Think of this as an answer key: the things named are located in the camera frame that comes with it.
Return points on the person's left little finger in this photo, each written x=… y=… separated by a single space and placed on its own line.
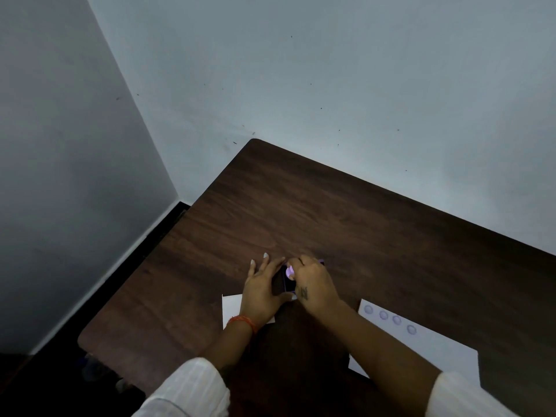
x=253 y=268

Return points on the white right sleeve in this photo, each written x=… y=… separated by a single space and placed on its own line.
x=464 y=397

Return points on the person's left hand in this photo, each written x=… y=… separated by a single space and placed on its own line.
x=256 y=295

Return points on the person's left forearm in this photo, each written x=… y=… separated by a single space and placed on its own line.
x=230 y=347

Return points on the small black purple box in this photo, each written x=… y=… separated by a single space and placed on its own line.
x=281 y=282

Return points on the orange thread wristband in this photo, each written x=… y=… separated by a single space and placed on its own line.
x=244 y=321

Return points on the white sleeve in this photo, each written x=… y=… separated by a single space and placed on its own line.
x=464 y=397
x=186 y=390

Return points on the white left sleeve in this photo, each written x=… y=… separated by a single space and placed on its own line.
x=186 y=390

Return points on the person's right forearm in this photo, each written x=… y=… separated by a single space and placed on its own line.
x=382 y=356

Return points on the person's left thumb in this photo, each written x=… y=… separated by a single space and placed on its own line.
x=286 y=298

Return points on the person's right hand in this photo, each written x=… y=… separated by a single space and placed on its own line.
x=317 y=288

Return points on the small blank white paper sheet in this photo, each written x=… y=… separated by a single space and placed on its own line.
x=230 y=306

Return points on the person's right thumb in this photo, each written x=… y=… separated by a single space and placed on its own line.
x=291 y=271

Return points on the large white paper sheet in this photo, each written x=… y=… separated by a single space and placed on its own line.
x=438 y=347

